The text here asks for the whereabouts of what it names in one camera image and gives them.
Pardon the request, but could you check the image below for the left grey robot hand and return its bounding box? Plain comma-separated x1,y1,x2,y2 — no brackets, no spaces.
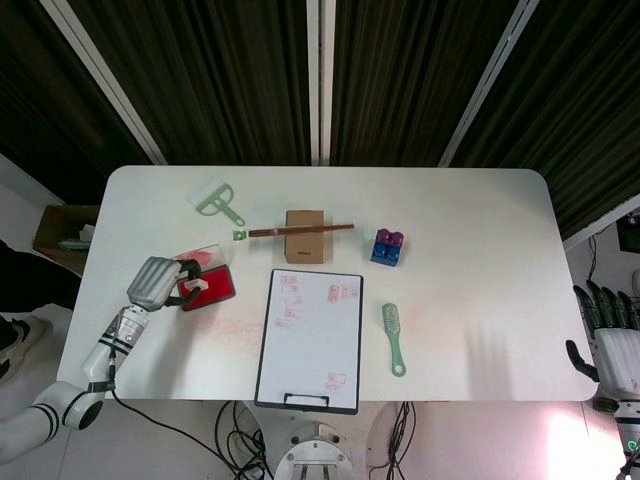
124,255,210,314

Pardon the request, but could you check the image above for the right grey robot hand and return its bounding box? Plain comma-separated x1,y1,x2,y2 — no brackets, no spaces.
565,279,640,401

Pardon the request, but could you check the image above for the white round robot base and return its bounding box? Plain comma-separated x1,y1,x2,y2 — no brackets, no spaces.
272,422,354,480

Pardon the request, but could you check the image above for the red ink pad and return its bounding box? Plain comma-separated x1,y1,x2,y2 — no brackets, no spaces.
169,243,236,314

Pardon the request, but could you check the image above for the black clipboard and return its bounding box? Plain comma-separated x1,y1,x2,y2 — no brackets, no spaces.
253,268,365,416

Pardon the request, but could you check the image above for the open cardboard box with items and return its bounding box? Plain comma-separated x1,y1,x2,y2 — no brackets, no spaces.
32,204,101,277

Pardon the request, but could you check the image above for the person's black trouser leg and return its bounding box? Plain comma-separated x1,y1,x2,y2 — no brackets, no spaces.
0,239,82,315

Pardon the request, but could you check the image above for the person's beige black shoe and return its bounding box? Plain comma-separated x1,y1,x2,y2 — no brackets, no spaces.
0,315,54,384

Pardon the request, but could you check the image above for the small cardboard box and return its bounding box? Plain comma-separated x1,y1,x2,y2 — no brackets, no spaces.
284,209,327,265

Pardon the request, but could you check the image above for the white stamped paper sheet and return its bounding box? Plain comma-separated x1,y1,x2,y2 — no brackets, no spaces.
257,270,362,411

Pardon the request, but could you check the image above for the brown chopstick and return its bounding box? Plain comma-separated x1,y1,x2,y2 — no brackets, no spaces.
248,222,355,236
248,224,355,239

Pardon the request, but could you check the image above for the dark pleated curtain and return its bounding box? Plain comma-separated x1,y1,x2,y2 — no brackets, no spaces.
0,0,640,241

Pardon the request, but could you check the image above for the blue building block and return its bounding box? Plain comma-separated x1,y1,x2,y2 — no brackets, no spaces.
370,240,403,268

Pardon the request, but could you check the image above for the purple building block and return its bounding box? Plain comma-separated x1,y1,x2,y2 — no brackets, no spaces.
375,228,406,249

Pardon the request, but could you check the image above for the white slanted frame rail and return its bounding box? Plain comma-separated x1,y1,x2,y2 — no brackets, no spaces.
562,197,640,251

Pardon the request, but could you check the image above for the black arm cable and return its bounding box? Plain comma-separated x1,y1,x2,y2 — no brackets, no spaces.
108,352,231,464

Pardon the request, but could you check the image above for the black floor cable bundle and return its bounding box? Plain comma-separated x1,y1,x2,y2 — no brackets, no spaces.
368,399,417,480
214,399,274,480

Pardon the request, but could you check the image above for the white frame post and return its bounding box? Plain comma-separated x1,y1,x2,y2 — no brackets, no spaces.
437,0,544,169
305,0,337,166
39,0,169,165

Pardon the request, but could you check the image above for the green long-handled scrub brush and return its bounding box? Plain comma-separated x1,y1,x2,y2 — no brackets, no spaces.
381,302,407,377

